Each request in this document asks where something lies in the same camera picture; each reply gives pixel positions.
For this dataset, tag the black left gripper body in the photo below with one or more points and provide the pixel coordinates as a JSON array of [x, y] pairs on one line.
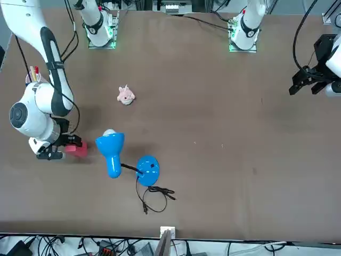
[[323, 50]]

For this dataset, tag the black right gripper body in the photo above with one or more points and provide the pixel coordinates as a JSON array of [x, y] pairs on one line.
[[64, 129]]

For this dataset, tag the red foam block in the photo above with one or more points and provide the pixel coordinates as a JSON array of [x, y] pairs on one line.
[[80, 152]]

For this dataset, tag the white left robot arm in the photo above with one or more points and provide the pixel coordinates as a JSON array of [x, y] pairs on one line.
[[249, 24]]

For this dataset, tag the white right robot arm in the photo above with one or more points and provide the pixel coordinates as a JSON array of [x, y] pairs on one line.
[[34, 98]]

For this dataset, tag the blue desk lamp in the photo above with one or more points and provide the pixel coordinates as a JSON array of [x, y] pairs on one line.
[[112, 149]]

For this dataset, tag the pink mesh pen cup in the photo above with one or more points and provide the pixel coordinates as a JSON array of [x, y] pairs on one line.
[[28, 79]]

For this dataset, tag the yellow pen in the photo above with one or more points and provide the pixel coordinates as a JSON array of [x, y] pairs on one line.
[[33, 73]]

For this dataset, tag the red pen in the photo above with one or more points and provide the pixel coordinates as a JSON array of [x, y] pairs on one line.
[[36, 70]]

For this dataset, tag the pink plush toy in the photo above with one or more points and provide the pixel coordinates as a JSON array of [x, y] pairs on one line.
[[125, 96]]

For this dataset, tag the black power adapter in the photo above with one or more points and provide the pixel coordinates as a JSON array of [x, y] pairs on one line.
[[18, 248]]

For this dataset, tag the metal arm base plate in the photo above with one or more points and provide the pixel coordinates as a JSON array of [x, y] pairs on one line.
[[113, 32], [231, 34]]

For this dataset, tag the white table edge bracket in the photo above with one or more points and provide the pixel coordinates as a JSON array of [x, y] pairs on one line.
[[167, 230]]

